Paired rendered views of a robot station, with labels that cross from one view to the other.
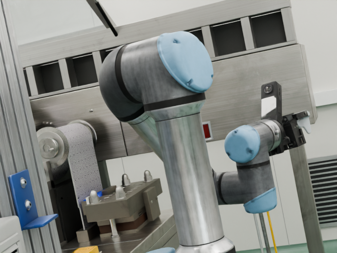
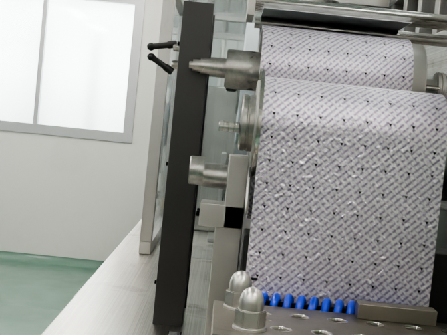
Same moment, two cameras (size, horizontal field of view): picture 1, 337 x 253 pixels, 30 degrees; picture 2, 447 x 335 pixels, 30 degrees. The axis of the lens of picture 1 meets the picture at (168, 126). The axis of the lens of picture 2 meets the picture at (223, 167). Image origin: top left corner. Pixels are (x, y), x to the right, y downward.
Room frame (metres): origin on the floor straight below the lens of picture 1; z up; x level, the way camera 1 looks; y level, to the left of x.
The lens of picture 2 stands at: (1.88, -0.62, 1.25)
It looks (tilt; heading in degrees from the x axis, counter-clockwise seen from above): 3 degrees down; 73
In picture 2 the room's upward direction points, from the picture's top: 6 degrees clockwise
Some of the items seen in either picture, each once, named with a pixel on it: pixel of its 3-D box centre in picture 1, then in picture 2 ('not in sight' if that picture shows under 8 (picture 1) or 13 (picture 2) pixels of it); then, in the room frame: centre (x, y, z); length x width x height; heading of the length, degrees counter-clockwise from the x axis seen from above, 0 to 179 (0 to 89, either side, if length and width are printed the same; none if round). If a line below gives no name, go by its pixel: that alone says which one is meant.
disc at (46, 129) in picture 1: (49, 147); (257, 123); (2.23, 0.43, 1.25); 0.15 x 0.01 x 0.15; 73
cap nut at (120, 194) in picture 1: (119, 192); (251, 308); (2.18, 0.21, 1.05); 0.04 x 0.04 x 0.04
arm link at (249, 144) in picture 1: (248, 143); not in sight; (1.39, -0.17, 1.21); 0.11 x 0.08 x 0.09; 145
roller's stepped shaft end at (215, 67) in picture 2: not in sight; (207, 66); (2.23, 0.69, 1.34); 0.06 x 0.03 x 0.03; 163
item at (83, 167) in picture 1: (86, 176); (342, 241); (2.33, 0.34, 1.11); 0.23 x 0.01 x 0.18; 163
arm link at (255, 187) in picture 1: (250, 186); not in sight; (1.40, -0.15, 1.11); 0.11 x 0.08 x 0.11; 55
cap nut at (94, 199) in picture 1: (94, 196); (240, 289); (2.19, 0.30, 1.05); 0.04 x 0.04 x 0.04
